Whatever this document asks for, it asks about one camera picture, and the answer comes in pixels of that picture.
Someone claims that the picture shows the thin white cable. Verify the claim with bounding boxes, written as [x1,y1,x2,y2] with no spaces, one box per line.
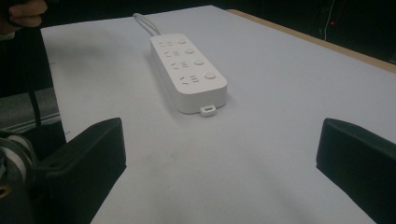
[322,0,336,41]

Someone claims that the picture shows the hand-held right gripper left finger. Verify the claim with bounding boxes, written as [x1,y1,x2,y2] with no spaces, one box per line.
[33,117,127,224]

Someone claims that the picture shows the white power strip cable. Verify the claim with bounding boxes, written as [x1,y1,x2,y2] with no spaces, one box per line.
[133,12,162,36]

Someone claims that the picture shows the white power strip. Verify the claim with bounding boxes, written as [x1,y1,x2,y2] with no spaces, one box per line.
[149,33,229,118]

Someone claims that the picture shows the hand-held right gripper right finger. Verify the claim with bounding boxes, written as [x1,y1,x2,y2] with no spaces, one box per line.
[316,118,396,224]

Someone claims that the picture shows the black cable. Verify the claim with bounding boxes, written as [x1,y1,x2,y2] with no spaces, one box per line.
[28,90,43,127]

